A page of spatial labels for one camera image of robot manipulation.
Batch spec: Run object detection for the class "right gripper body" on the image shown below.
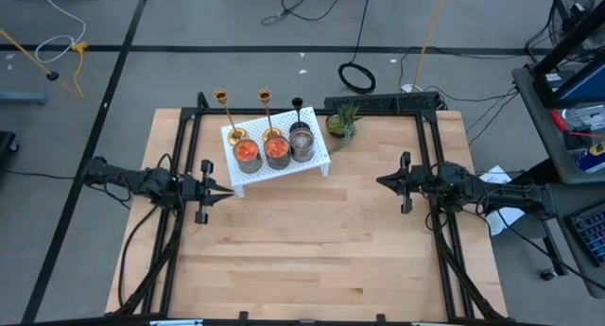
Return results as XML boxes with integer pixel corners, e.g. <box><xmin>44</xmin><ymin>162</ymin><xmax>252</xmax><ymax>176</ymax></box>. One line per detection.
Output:
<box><xmin>399</xmin><ymin>150</ymin><xmax>439</xmax><ymax>215</ymax></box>

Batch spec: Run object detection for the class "black candlestick holder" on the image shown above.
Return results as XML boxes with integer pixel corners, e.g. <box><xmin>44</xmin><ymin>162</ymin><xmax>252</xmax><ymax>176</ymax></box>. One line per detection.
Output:
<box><xmin>288</xmin><ymin>96</ymin><xmax>312</xmax><ymax>134</ymax></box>

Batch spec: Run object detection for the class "black aluminium table frame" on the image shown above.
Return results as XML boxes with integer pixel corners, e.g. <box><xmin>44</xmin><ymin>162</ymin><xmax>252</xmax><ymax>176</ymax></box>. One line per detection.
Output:
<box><xmin>106</xmin><ymin>92</ymin><xmax>510</xmax><ymax>323</ymax></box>

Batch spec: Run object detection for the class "grey equipment cart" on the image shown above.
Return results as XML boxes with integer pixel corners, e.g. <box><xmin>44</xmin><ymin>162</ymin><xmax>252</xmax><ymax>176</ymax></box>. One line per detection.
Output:
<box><xmin>512</xmin><ymin>63</ymin><xmax>605</xmax><ymax>299</ymax></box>

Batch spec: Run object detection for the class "gold candlestick holder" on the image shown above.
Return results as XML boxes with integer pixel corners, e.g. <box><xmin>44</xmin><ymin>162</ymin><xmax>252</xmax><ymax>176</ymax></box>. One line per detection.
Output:
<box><xmin>213</xmin><ymin>88</ymin><xmax>250</xmax><ymax>146</ymax></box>
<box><xmin>257</xmin><ymin>88</ymin><xmax>284</xmax><ymax>143</ymax></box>

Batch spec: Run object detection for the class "white perforated metal shelf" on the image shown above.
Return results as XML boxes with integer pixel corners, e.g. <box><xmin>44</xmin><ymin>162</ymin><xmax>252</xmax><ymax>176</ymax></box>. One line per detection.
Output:
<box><xmin>220</xmin><ymin>106</ymin><xmax>332</xmax><ymax>198</ymax></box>

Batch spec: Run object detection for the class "long yellow cable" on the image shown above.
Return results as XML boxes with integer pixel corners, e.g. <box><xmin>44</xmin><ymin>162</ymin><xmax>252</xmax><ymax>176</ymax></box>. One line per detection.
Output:
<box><xmin>412</xmin><ymin>0</ymin><xmax>450</xmax><ymax>90</ymax></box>

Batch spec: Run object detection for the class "thin black floor cable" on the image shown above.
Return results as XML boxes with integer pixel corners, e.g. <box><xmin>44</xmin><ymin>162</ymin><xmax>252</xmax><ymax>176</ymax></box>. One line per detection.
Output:
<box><xmin>261</xmin><ymin>0</ymin><xmax>349</xmax><ymax>27</ymax></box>

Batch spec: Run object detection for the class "black keyboard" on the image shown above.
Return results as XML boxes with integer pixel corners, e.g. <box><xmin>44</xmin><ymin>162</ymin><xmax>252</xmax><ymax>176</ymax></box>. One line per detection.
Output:
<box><xmin>564</xmin><ymin>202</ymin><xmax>605</xmax><ymax>268</ymax></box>

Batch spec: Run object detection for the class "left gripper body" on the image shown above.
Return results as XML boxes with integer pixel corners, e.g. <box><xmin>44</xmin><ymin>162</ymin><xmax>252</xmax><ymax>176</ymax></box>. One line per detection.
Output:
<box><xmin>178</xmin><ymin>159</ymin><xmax>215</xmax><ymax>226</ymax></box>

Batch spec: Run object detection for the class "white floor cable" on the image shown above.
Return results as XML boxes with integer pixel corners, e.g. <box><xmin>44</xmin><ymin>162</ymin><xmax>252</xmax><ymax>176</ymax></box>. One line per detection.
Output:
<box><xmin>35</xmin><ymin>0</ymin><xmax>88</xmax><ymax>64</ymax></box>

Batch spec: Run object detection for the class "blue yellow spray can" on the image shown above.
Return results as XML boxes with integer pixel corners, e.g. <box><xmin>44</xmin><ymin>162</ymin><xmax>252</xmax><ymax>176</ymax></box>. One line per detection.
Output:
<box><xmin>574</xmin><ymin>141</ymin><xmax>605</xmax><ymax>175</ymax></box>

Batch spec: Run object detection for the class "yellow cable with plug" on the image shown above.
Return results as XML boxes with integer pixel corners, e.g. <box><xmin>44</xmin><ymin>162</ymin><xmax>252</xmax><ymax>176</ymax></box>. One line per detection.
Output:
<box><xmin>0</xmin><ymin>27</ymin><xmax>90</xmax><ymax>99</ymax></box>

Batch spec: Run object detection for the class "black floor fan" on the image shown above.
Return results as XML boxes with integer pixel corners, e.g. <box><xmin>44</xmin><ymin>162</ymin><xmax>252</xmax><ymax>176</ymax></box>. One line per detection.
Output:
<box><xmin>547</xmin><ymin>0</ymin><xmax>605</xmax><ymax>65</ymax></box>

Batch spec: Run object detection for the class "coiled black cable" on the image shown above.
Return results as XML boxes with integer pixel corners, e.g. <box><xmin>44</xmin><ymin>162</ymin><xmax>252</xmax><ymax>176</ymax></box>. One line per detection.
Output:
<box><xmin>337</xmin><ymin>0</ymin><xmax>377</xmax><ymax>94</ymax></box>

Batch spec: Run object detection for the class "silver ribbed candle tin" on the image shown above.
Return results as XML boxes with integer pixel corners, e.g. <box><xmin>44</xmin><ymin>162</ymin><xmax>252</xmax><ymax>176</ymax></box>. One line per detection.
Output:
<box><xmin>288</xmin><ymin>127</ymin><xmax>316</xmax><ymax>163</ymax></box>

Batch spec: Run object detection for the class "white paper sheet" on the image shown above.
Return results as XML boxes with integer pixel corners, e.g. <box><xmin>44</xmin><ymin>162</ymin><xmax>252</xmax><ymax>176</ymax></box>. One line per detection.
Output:
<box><xmin>477</xmin><ymin>164</ymin><xmax>527</xmax><ymax>237</ymax></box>

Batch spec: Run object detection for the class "grey table foot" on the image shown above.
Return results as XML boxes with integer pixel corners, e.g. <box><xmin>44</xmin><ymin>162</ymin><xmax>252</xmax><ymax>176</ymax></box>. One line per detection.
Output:
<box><xmin>0</xmin><ymin>90</ymin><xmax>48</xmax><ymax>106</ymax></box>

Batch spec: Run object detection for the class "black monitor blue screen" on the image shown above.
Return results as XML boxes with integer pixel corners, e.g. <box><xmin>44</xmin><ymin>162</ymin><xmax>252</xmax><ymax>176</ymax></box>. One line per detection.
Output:
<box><xmin>527</xmin><ymin>4</ymin><xmax>605</xmax><ymax>111</ymax></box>

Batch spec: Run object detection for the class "potted green succulent plant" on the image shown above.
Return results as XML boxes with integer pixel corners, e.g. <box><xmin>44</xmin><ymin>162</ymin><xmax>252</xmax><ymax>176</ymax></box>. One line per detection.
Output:
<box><xmin>324</xmin><ymin>102</ymin><xmax>364</xmax><ymax>155</ymax></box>

